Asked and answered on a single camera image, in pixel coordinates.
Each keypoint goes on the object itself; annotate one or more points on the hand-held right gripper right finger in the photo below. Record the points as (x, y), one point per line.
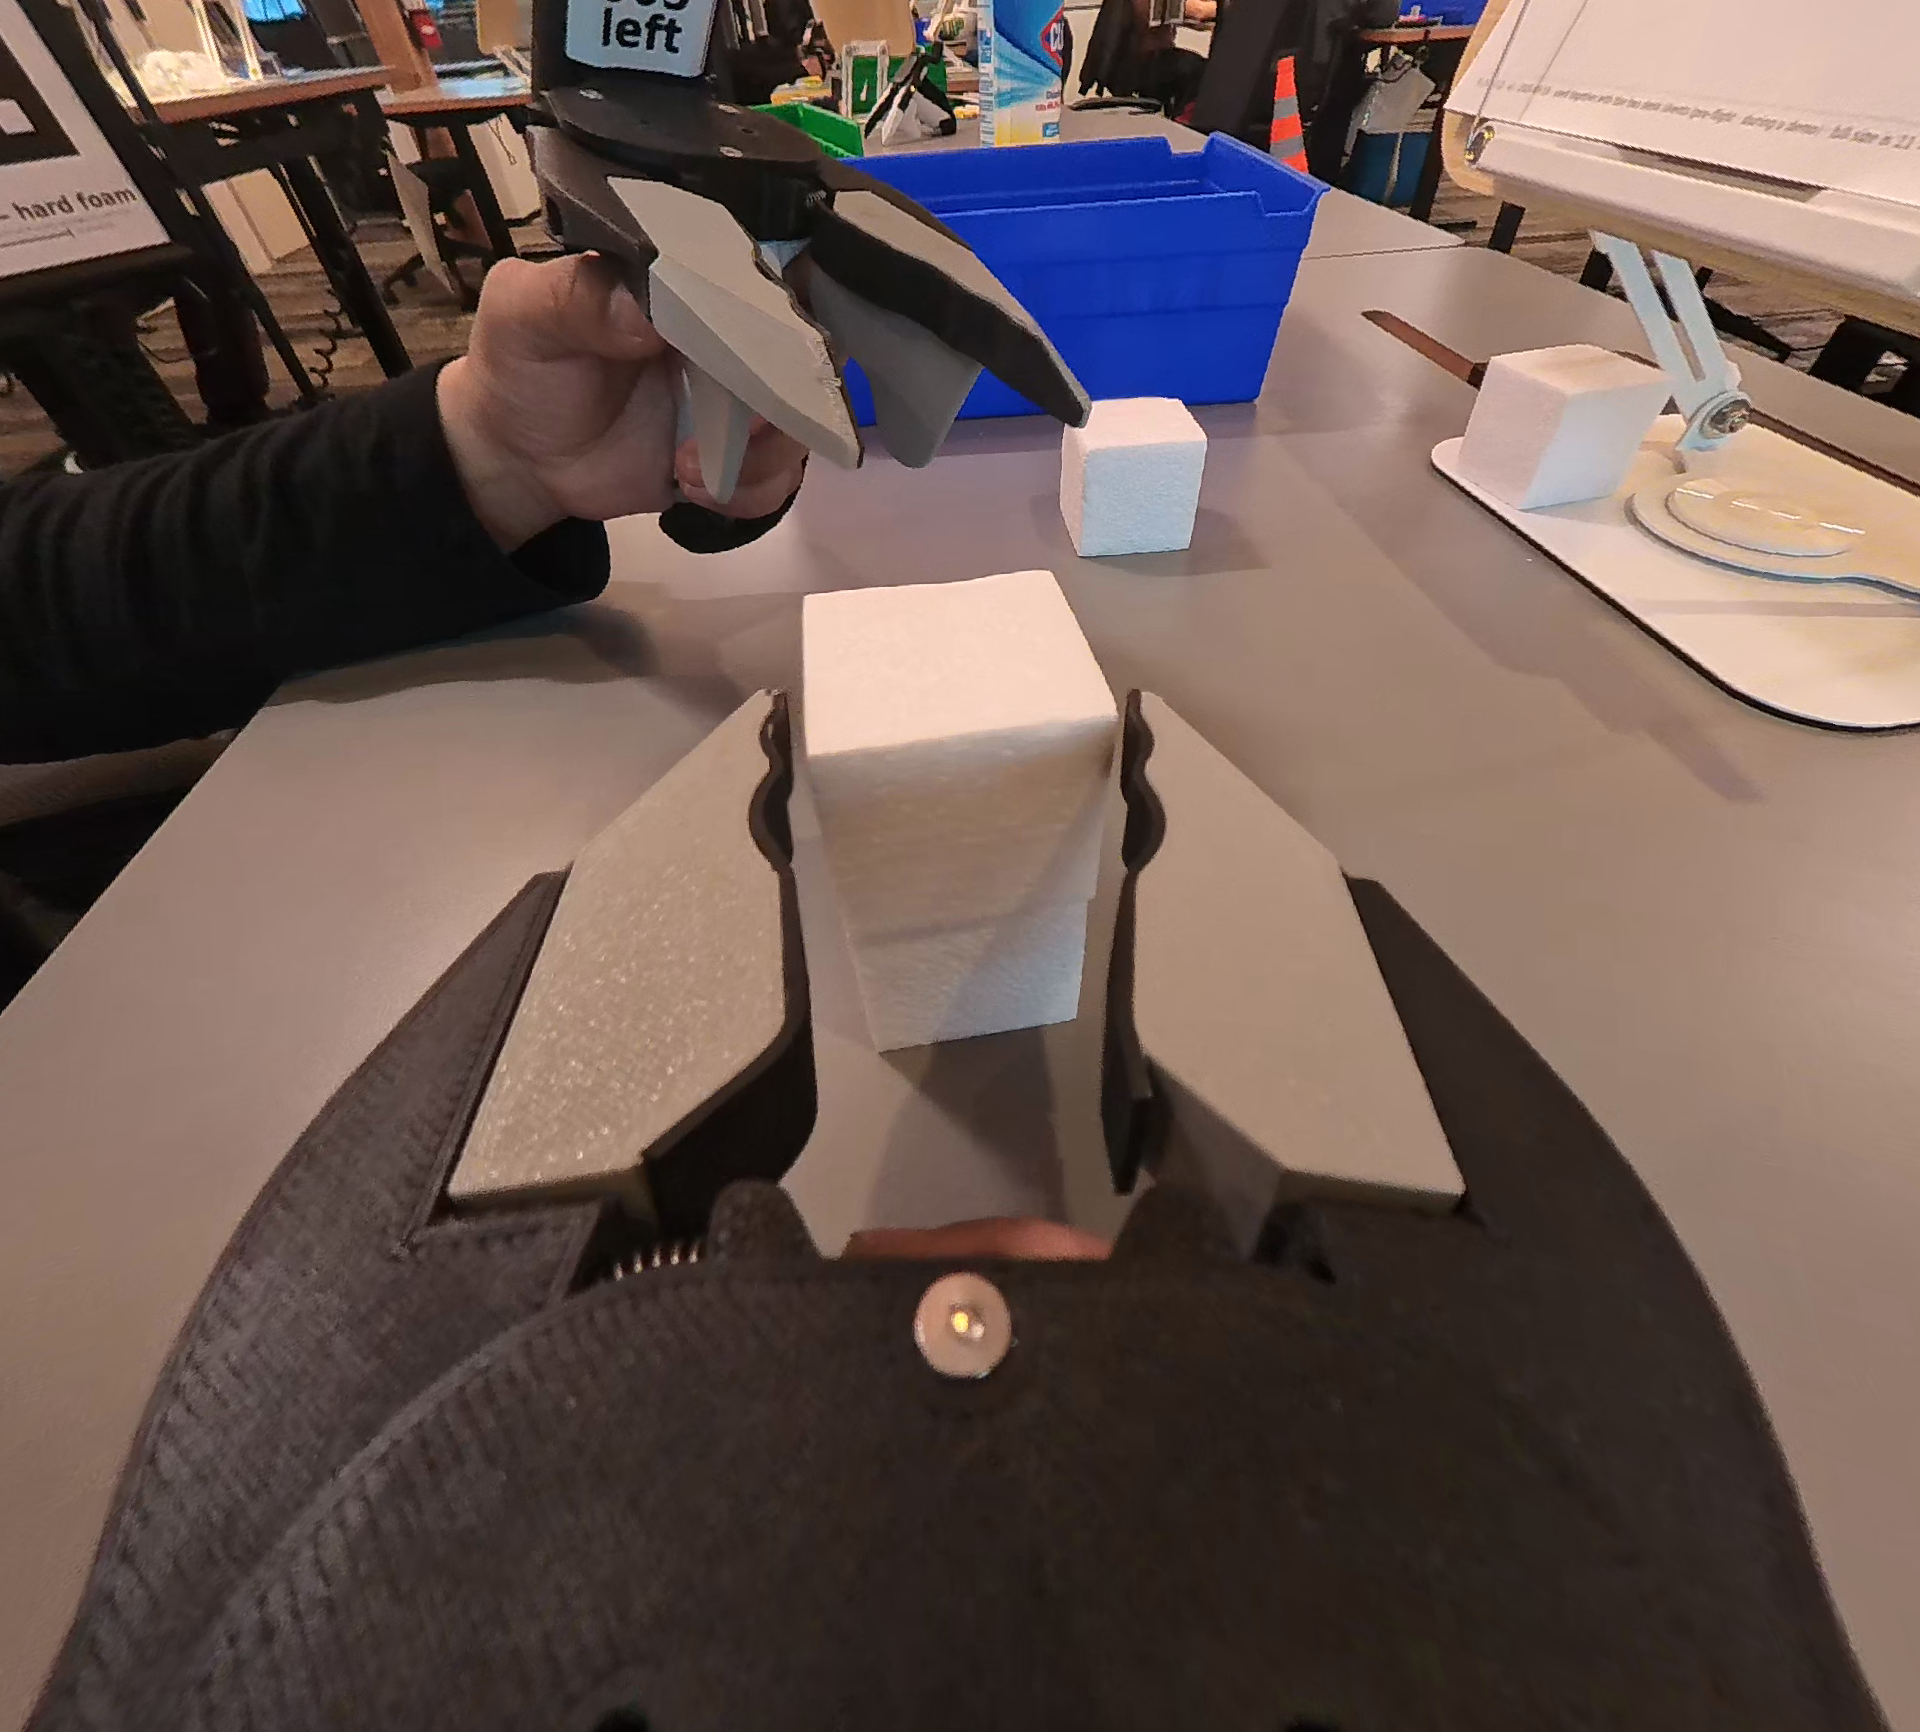
(1274, 1026)

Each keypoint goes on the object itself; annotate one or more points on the disinfecting wipes canister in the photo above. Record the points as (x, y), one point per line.
(1020, 53)

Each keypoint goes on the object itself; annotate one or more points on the black chair armrest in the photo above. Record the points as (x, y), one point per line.
(91, 803)

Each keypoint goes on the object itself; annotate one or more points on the wooden desk with black legs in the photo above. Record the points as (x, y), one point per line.
(451, 94)
(271, 83)

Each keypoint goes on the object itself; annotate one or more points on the large blue plastic bin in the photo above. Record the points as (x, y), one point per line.
(1170, 276)

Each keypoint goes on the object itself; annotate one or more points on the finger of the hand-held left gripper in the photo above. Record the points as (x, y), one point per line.
(901, 367)
(734, 307)

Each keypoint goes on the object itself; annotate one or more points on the person's left hand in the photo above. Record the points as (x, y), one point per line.
(555, 412)

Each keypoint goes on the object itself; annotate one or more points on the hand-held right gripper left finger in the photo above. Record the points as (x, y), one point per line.
(645, 1013)

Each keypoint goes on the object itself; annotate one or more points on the person's left forearm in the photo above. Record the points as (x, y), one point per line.
(271, 577)

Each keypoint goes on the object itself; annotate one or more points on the green plastic bin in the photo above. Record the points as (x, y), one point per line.
(818, 126)

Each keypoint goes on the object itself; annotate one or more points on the orange traffic cone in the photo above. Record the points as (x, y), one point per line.
(1287, 135)

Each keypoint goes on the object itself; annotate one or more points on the small blue bin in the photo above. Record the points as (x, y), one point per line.
(1442, 7)

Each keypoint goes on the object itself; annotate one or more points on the white hard foam cube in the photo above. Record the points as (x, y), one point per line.
(961, 696)
(975, 983)
(1553, 427)
(1133, 481)

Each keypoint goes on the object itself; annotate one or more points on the black framed sign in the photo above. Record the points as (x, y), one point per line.
(61, 216)

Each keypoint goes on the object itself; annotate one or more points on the printed instruction sheet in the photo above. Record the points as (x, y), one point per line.
(1724, 67)

